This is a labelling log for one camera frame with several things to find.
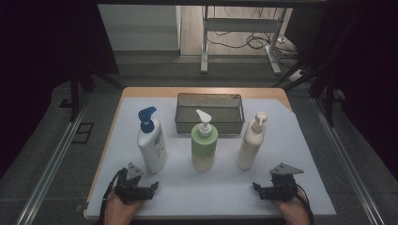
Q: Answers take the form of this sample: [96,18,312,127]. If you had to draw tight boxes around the white power strip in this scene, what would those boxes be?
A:
[289,69,306,83]

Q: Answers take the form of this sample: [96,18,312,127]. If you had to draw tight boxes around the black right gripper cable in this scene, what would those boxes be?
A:
[294,183,314,225]

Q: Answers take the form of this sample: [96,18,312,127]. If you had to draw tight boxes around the aluminium rail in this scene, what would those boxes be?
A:
[15,93,92,225]
[311,97,386,225]

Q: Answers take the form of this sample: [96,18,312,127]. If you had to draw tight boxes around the white desk frame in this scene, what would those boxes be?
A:
[200,6,288,76]

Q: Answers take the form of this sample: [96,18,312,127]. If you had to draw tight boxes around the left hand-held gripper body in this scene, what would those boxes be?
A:
[114,161,145,205]

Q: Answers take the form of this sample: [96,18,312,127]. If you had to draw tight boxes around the white cabinet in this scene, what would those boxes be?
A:
[97,4,182,52]

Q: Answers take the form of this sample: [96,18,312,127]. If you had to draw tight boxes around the green bottle with white pump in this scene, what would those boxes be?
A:
[191,109,219,173]

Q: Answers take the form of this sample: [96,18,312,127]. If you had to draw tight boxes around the cream pump bottle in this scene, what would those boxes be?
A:
[236,111,268,172]

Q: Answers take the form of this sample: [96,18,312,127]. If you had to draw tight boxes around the grey metal mesh basket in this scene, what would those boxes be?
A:
[174,92,246,135]

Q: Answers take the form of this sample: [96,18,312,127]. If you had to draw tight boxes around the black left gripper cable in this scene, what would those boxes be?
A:
[99,168,128,225]

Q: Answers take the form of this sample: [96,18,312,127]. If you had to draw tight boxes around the white bottle with blue pump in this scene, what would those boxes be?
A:
[136,106,168,175]

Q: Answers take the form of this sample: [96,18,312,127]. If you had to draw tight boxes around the person's right hand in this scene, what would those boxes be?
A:
[275,194,311,225]

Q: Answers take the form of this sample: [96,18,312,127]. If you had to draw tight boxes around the dark curtain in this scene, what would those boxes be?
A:
[284,0,398,173]
[0,0,120,179]

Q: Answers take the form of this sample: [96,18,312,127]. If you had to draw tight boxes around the pale blue table mat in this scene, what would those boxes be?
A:
[85,97,337,218]

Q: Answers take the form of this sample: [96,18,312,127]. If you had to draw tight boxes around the black metal stand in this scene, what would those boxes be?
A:
[59,62,125,123]
[271,18,345,128]

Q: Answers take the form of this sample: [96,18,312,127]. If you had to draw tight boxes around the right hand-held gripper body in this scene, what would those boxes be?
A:
[269,162,304,202]

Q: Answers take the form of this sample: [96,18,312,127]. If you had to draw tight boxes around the person's left hand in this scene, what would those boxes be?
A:
[103,190,144,225]

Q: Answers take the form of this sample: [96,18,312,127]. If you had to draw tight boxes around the black floor cables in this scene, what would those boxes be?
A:
[206,7,301,68]

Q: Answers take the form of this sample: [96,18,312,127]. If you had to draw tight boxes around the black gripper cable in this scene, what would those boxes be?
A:
[294,183,314,225]
[99,168,128,225]

